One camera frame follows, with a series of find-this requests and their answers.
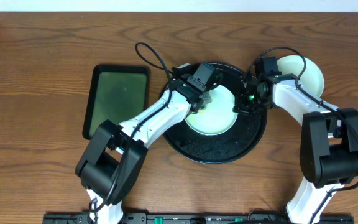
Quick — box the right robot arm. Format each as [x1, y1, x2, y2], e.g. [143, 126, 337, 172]
[234, 55, 358, 223]

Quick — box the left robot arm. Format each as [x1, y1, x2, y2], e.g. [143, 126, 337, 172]
[75, 62, 219, 223]

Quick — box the round black tray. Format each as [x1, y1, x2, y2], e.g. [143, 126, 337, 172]
[163, 62, 267, 164]

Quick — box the green plate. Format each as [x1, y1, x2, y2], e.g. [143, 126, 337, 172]
[277, 55, 324, 97]
[185, 85, 238, 136]

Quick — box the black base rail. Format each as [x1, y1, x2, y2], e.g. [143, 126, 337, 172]
[42, 212, 355, 224]

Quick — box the black rectangular tray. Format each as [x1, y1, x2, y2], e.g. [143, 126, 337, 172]
[82, 64, 150, 140]

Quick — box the green yellow sponge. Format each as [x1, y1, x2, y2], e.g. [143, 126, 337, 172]
[198, 106, 206, 113]

